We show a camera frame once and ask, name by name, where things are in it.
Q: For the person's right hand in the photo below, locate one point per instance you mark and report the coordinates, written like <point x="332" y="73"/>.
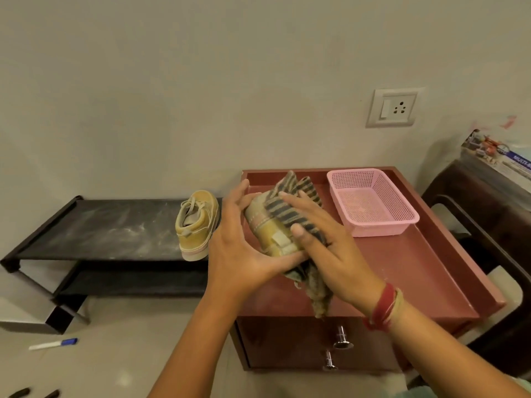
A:
<point x="340" y="261"/>

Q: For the person's left hand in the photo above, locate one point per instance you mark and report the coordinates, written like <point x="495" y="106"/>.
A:
<point x="232" y="261"/>

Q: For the person's right thumb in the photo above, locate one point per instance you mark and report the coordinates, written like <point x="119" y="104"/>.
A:
<point x="305" y="238"/>

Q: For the person's left thumb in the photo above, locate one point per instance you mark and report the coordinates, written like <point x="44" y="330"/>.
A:
<point x="286" y="259"/>

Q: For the person's left middle finger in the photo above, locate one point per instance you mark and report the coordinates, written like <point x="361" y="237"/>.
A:
<point x="251" y="200"/>

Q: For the person's right middle finger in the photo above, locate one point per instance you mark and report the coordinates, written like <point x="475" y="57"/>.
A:
<point x="315" y="209"/>

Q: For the yellow sneaker shoe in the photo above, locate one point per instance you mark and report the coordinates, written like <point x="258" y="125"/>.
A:
<point x="197" y="227"/>
<point x="265" y="232"/>

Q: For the striped cleaning cloth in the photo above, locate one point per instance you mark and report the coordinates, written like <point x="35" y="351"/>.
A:
<point x="321" y="296"/>

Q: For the person's right forearm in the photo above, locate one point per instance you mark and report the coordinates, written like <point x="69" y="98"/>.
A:
<point x="435" y="352"/>

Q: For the person's left forearm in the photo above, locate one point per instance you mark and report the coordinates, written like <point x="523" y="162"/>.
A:
<point x="207" y="352"/>

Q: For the pink plastic mesh basket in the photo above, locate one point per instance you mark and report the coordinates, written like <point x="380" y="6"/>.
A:
<point x="373" y="203"/>

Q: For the chrome drawer knob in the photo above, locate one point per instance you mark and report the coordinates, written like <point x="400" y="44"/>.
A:
<point x="342" y="339"/>
<point x="330" y="361"/>

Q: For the red thread wristband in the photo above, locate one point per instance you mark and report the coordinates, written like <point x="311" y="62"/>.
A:
<point x="383" y="306"/>

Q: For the reddish brown drawer cabinet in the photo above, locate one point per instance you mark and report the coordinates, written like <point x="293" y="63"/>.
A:
<point x="415" y="265"/>

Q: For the beige thread wristband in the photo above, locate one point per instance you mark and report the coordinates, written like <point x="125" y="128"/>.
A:
<point x="398" y="304"/>

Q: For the black shoe rack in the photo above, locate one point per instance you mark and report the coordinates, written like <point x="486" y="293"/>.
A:
<point x="108" y="230"/>

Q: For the dark brown plastic chair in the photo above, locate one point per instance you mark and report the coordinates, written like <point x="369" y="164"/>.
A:
<point x="489" y="211"/>

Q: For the printed cardboard box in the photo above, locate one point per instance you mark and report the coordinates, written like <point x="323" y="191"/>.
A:
<point x="502" y="159"/>

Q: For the white marker with blue cap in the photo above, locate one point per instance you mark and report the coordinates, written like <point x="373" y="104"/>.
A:
<point x="52" y="344"/>

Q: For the small black object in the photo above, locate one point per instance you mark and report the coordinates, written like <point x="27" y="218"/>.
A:
<point x="18" y="393"/>

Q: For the white wall socket switch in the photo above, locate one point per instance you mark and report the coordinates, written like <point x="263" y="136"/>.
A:
<point x="396" y="107"/>

